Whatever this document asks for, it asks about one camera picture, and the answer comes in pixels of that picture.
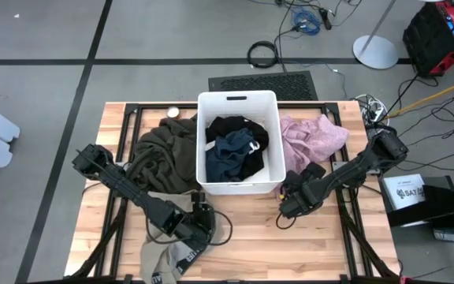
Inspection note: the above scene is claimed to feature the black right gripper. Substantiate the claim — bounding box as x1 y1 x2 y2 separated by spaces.
277 161 327 220

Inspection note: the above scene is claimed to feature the beige garment with black band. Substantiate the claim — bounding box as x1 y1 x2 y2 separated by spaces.
139 189 228 284

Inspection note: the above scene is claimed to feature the pink woven garment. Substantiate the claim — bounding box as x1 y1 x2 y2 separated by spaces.
274 114 350 202

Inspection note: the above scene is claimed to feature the navy blue garment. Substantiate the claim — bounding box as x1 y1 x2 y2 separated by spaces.
205 128 258 183

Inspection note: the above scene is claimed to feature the dark olive green garment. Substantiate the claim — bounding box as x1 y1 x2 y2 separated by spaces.
125 114 204 195

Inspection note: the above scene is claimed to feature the large black garment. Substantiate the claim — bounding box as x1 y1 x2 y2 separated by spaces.
205 115 270 182

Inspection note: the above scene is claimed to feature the white plastic laundry basket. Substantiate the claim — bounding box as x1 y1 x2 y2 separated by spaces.
195 89 288 196

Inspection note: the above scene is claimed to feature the white printed box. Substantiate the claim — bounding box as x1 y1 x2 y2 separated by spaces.
382 173 427 211

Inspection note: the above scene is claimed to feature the white power strip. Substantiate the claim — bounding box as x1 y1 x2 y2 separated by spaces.
355 93 389 123

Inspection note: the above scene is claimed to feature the black perforated floor panel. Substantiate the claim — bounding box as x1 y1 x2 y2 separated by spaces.
207 70 318 102

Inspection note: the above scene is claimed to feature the black cart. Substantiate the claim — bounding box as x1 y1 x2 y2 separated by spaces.
386 175 454 284

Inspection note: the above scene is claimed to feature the round grey stand base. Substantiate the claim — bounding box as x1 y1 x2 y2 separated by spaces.
352 0 400 70

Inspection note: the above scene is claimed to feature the black power strip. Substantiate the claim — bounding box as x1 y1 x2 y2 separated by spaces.
318 7 333 31

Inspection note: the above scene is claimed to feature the red and black case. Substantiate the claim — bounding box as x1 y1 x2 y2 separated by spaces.
402 0 454 78

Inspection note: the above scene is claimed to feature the black cable loop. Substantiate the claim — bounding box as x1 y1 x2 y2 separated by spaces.
367 122 393 137

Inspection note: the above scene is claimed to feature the black metal table frame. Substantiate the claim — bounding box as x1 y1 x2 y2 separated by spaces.
69 102 401 284

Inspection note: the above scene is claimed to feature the black coiled cable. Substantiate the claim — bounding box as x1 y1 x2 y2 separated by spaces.
247 40 279 69

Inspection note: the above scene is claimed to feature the yellow cable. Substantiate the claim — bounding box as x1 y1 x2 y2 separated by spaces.
384 74 454 119

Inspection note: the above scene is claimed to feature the blue coiled cable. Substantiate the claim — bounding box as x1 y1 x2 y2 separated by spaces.
289 8 322 36

